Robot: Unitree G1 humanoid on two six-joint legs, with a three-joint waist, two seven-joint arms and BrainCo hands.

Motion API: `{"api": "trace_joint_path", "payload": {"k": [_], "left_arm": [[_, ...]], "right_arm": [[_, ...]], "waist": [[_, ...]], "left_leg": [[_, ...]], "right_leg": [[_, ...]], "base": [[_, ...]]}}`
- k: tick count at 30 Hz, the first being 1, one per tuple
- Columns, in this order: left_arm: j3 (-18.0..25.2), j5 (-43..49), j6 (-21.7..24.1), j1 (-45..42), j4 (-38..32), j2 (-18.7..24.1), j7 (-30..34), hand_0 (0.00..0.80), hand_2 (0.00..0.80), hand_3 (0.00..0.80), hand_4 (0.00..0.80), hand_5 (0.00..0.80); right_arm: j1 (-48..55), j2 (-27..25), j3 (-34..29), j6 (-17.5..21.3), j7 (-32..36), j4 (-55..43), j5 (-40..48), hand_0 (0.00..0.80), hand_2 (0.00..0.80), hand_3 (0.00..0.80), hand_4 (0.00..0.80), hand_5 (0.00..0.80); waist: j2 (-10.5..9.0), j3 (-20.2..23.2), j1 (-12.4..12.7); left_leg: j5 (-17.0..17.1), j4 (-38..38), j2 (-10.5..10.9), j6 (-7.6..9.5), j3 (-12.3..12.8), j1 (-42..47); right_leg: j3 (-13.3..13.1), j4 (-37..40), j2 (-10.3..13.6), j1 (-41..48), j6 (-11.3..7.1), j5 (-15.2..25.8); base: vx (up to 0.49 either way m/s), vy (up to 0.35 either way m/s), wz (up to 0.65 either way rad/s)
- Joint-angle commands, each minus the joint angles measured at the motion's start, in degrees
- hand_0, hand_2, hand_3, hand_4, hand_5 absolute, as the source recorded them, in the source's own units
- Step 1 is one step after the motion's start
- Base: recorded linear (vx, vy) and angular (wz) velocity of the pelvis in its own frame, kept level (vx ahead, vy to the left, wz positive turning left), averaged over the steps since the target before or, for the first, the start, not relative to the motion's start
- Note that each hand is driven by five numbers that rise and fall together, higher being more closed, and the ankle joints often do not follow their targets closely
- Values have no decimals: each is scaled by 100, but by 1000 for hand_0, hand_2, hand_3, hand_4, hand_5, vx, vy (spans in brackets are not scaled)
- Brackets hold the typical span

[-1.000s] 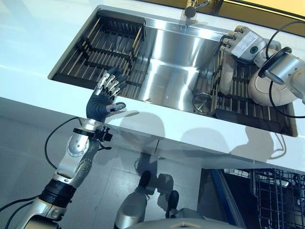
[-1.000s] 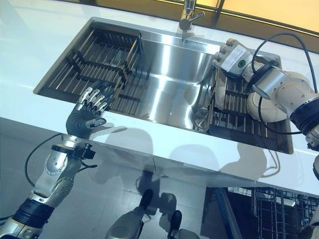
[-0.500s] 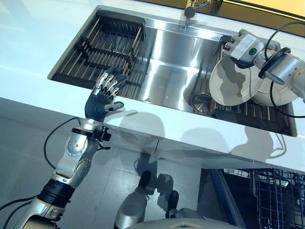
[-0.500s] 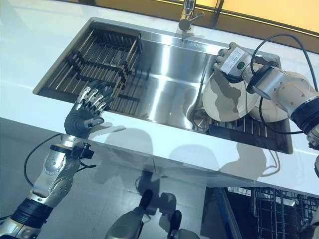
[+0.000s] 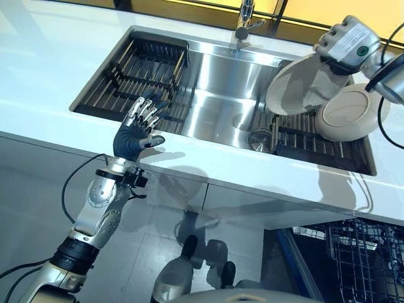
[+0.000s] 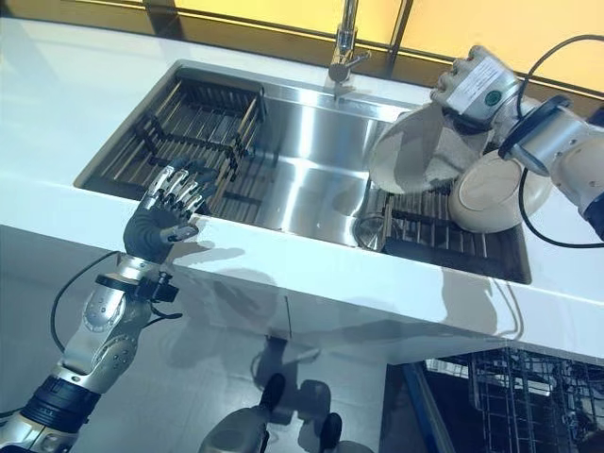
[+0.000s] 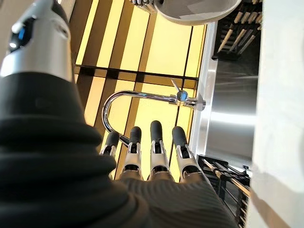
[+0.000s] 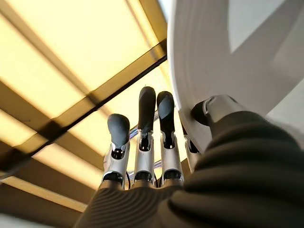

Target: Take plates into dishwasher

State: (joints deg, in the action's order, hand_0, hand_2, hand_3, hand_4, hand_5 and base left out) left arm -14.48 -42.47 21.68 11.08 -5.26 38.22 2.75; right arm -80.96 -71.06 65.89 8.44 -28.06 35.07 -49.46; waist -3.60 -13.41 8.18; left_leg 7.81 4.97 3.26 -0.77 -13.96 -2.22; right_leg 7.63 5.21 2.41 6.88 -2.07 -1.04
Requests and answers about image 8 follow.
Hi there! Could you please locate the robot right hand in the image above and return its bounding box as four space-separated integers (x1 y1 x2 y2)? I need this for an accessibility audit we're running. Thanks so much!
76 86 304 228

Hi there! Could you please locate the white ceramic plate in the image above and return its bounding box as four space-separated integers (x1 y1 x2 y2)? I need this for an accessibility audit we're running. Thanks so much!
167 0 304 154

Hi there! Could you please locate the yellow backlit window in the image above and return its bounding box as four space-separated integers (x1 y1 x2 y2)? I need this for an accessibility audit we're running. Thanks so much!
0 0 188 214

